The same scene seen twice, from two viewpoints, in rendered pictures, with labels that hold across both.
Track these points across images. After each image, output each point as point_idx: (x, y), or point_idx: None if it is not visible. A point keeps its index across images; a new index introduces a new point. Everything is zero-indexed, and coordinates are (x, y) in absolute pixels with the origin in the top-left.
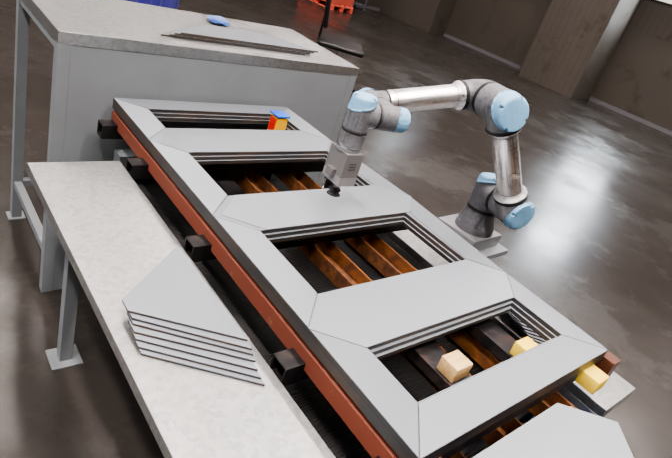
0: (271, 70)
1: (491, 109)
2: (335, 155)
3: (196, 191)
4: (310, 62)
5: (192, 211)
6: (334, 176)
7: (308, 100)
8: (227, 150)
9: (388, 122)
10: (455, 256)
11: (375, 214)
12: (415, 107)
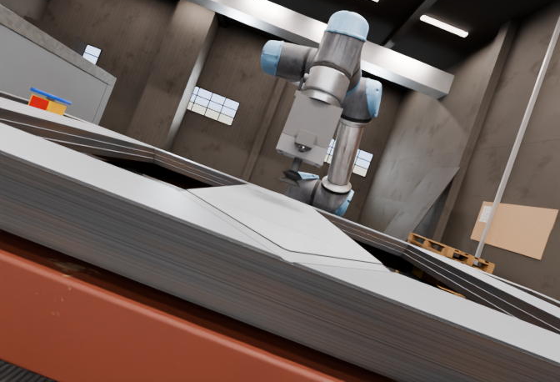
0: (11, 35)
1: (367, 92)
2: (309, 113)
3: (72, 173)
4: (68, 47)
5: (51, 285)
6: (312, 148)
7: (58, 101)
8: (12, 109)
9: (359, 72)
10: (395, 244)
11: (316, 212)
12: None
